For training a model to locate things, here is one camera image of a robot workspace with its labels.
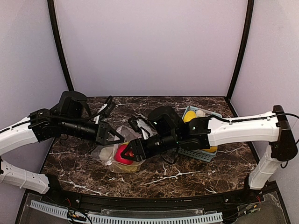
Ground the white slotted cable duct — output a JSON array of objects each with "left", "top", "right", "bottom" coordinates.
[{"left": 30, "top": 200, "right": 223, "bottom": 224}]

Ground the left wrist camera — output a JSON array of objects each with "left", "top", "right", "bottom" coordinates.
[{"left": 93, "top": 96, "right": 115, "bottom": 124}]

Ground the black frame post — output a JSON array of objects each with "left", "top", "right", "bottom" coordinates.
[
  {"left": 226, "top": 0, "right": 255, "bottom": 102},
  {"left": 47, "top": 0, "right": 74, "bottom": 91}
]

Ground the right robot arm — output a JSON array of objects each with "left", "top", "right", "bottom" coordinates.
[{"left": 121, "top": 105, "right": 298, "bottom": 190}]

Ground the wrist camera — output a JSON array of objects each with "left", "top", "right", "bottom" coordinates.
[
  {"left": 93, "top": 96, "right": 115, "bottom": 124},
  {"left": 128, "top": 116, "right": 154, "bottom": 140}
]

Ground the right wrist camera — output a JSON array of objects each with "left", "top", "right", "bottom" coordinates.
[{"left": 128, "top": 116, "right": 154, "bottom": 140}]

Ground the yellow lemon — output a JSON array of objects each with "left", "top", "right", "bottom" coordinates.
[{"left": 183, "top": 111, "right": 197, "bottom": 123}]

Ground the left black frame post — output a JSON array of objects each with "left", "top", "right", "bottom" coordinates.
[{"left": 47, "top": 0, "right": 74, "bottom": 91}]

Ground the black front rail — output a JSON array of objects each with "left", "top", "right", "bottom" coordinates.
[{"left": 39, "top": 182, "right": 278, "bottom": 217}]

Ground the orange yellow mango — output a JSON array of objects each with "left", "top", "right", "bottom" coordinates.
[{"left": 201, "top": 146, "right": 218, "bottom": 154}]

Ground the clear zip top bag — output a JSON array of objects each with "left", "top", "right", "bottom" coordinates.
[{"left": 91, "top": 126, "right": 143, "bottom": 173}]

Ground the yellow white napa cabbage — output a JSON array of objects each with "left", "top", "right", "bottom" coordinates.
[{"left": 99, "top": 144, "right": 141, "bottom": 173}]

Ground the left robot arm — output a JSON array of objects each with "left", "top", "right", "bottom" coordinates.
[{"left": 0, "top": 91, "right": 124, "bottom": 195}]

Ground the red apple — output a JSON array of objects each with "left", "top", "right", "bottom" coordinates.
[{"left": 114, "top": 144, "right": 135, "bottom": 164}]

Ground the right black frame post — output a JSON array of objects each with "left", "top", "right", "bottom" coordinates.
[{"left": 226, "top": 0, "right": 255, "bottom": 102}]

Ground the white garlic bulb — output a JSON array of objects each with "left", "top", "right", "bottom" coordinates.
[{"left": 196, "top": 110, "right": 208, "bottom": 117}]

